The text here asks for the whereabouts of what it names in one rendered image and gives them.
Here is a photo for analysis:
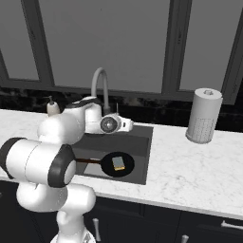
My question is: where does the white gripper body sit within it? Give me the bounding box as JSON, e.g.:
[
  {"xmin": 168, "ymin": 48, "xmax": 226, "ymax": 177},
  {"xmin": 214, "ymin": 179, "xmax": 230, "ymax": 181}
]
[{"xmin": 119, "ymin": 116, "xmax": 135, "ymax": 133}]

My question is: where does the dark grey sink basin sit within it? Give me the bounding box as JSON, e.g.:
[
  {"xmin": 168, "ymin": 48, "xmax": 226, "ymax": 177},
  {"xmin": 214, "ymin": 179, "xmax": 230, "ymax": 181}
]
[{"xmin": 70, "ymin": 123, "xmax": 155, "ymax": 186}]

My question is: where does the yellow and grey sponge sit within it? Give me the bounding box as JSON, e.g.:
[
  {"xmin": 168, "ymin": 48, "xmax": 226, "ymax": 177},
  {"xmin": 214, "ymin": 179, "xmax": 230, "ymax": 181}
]
[{"xmin": 111, "ymin": 155, "xmax": 126, "ymax": 172}]

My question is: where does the black frying pan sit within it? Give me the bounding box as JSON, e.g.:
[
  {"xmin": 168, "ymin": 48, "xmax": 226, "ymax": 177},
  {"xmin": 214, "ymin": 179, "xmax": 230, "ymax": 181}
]
[{"xmin": 75, "ymin": 151, "xmax": 136, "ymax": 178}]

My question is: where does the grey curved tap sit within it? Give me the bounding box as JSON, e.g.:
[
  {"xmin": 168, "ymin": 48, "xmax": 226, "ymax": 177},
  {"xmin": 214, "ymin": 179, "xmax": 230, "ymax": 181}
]
[{"xmin": 90, "ymin": 66, "xmax": 120, "ymax": 117}]

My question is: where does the white soap dispenser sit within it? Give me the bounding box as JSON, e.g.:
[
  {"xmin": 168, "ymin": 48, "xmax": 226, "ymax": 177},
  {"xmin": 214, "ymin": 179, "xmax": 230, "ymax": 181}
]
[{"xmin": 46, "ymin": 95, "xmax": 62, "ymax": 117}]

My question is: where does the white paper towel roll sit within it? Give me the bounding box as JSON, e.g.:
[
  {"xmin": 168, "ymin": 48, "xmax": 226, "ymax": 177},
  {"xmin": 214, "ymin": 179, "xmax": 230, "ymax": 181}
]
[{"xmin": 184, "ymin": 87, "xmax": 224, "ymax": 145}]

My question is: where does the dark cupboard door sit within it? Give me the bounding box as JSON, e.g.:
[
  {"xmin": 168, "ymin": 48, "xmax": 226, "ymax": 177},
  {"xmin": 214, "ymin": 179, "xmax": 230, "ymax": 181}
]
[
  {"xmin": 140, "ymin": 203, "xmax": 182, "ymax": 243},
  {"xmin": 83, "ymin": 196, "xmax": 143, "ymax": 243},
  {"xmin": 176, "ymin": 231, "xmax": 243, "ymax": 243},
  {"xmin": 0, "ymin": 179, "xmax": 60, "ymax": 243}
]

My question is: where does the dark drawer front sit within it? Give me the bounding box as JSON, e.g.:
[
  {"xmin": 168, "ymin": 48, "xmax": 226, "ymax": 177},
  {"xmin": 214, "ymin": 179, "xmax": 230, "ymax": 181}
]
[{"xmin": 179, "ymin": 210, "xmax": 243, "ymax": 236}]

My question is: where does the dark grey window frame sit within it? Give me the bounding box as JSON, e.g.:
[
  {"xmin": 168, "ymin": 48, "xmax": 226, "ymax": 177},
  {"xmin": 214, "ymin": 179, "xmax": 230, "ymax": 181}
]
[{"xmin": 0, "ymin": 0, "xmax": 243, "ymax": 105}]

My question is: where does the silver drawer handle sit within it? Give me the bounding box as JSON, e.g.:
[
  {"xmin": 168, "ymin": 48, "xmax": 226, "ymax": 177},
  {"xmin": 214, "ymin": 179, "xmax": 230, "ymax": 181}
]
[{"xmin": 220, "ymin": 219, "xmax": 243, "ymax": 232}]

